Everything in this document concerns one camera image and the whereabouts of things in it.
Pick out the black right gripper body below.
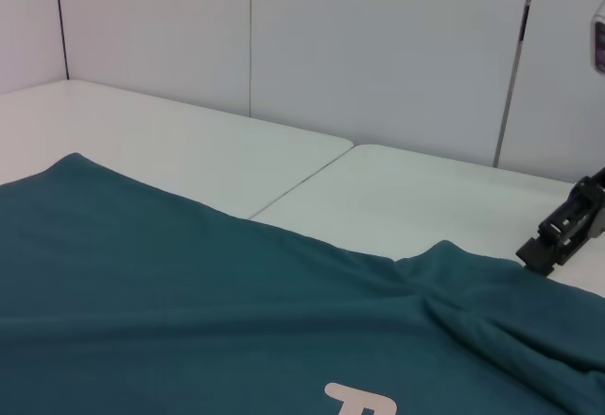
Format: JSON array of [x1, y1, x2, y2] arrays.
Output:
[[573, 166, 605, 240]]

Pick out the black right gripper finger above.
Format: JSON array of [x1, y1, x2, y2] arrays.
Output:
[[514, 191, 593, 275]]

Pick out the teal t-shirt with white print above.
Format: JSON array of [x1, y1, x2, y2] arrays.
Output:
[[0, 152, 605, 415]]

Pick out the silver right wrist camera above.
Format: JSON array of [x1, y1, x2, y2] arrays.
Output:
[[589, 1, 605, 75]]

